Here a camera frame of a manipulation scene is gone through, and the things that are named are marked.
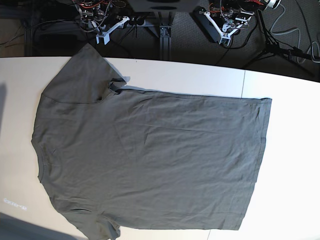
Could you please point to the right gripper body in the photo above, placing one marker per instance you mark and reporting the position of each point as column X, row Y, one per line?
column 119, row 24

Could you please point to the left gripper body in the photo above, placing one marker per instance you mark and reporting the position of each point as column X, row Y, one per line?
column 227, row 21

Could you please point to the grey T-shirt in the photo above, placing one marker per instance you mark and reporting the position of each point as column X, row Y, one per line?
column 111, row 156

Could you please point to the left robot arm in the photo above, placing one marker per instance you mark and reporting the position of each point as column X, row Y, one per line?
column 229, row 3

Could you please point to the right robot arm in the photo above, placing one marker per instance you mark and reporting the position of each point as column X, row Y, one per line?
column 101, row 17

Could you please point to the black power adapter brick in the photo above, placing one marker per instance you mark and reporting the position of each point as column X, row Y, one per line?
column 205, row 25

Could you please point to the grey power strip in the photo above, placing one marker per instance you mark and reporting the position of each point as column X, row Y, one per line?
column 136, row 22

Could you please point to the black tripod stand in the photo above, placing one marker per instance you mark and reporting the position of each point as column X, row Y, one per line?
column 272, row 48

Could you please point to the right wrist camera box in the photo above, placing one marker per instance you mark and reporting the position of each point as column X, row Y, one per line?
column 102, row 39

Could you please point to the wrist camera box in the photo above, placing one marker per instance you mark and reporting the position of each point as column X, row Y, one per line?
column 102, row 39
column 225, row 41

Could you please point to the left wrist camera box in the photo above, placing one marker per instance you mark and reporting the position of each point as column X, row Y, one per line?
column 225, row 41

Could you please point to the aluminium frame post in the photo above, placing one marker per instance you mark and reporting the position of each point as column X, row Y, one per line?
column 164, row 35

